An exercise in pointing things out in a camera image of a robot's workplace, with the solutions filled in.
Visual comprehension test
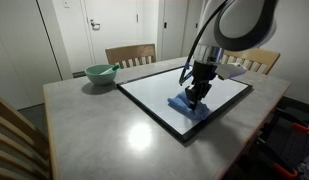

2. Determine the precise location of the white interior door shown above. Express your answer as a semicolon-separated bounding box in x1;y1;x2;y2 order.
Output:
159;0;192;62

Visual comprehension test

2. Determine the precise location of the black clamp with orange handle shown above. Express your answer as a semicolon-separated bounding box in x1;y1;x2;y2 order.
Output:
277;109;309;133

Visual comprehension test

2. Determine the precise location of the green utensil with white handle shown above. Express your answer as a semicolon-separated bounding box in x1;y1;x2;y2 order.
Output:
99;64;121;76

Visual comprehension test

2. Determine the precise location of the silver lever door handle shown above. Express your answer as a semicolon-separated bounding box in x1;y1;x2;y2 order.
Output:
89;18;102;31

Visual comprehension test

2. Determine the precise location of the long black arm cable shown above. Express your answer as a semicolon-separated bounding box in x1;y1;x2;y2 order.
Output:
186;0;230;66

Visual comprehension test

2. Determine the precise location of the black looped gripper cable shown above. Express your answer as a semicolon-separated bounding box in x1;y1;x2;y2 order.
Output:
178;58;197;87

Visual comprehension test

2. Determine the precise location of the blue microfibre cloth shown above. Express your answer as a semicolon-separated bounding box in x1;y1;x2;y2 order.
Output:
167;91;212;122

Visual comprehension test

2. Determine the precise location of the mint green bowl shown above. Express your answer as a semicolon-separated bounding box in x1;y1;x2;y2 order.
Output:
84;64;119;86

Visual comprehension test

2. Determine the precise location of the wooden slat-back chair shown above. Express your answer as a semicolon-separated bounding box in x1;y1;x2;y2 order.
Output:
221;48;281;75
0;91;52;180
104;43;157;70

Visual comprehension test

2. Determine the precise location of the black clamp with red handle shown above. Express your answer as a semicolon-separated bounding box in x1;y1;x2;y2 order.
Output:
256;136;299;180

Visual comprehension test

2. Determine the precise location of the whiteboard with black frame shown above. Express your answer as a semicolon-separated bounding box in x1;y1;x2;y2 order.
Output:
116;65;254;144

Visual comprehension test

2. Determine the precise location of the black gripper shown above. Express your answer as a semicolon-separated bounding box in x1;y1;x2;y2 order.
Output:
184;60;219;109

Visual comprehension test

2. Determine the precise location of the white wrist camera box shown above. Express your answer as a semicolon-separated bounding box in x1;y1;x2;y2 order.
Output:
214;62;249;81

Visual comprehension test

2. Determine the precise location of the white entry door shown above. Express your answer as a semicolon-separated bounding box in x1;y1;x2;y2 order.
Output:
82;0;141;68

